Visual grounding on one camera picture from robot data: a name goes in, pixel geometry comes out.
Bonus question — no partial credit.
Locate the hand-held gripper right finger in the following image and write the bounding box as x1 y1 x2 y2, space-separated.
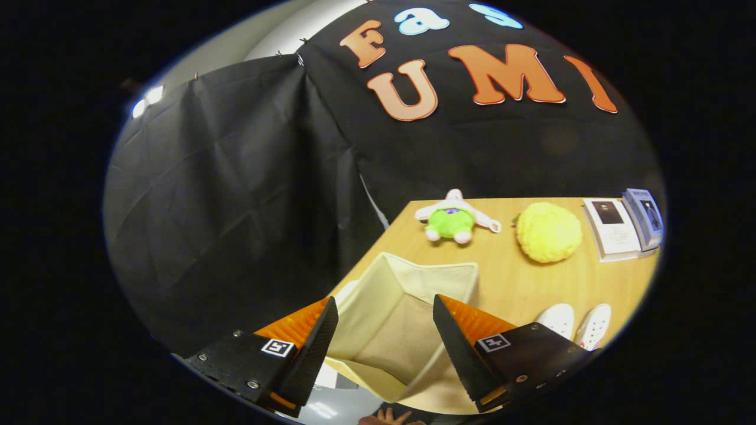
432 294 597 414

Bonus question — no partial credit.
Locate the white shoe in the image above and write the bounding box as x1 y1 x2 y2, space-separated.
576 303 612 351
535 303 575 341

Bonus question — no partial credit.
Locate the pink and green plush toy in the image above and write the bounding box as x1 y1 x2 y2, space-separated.
415 189 501 245

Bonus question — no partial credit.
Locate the beige fabric storage box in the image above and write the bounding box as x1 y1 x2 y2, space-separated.
325 252 479 403

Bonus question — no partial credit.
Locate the black backdrop cloth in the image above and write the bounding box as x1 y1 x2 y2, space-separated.
103 0 665 355

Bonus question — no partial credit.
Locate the yellow fluffy plush ball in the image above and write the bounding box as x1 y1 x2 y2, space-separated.
513 202 584 263

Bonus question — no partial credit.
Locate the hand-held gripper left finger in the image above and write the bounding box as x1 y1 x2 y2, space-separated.
184 296 339 419

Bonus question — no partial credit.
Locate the ceiling light panel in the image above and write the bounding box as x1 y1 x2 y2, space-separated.
131 86 165 119

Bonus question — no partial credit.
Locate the white book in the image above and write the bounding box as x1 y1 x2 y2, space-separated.
582 198 656 262

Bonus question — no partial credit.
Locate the blue book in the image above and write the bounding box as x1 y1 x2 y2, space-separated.
621 188 665 251

